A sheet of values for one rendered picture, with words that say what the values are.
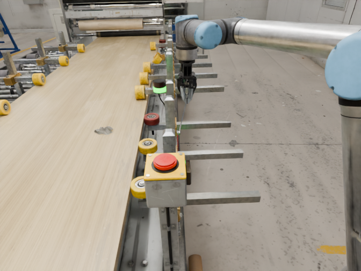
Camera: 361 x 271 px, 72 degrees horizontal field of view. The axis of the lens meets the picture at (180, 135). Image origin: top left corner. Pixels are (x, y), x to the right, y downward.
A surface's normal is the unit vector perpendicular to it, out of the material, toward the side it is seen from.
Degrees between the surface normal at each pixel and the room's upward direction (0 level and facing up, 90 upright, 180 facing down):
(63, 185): 0
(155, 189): 90
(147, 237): 0
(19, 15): 90
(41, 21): 90
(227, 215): 0
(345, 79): 83
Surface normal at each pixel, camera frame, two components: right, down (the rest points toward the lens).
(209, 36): 0.41, 0.47
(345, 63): -0.89, 0.14
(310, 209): -0.02, -0.85
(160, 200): 0.04, 0.52
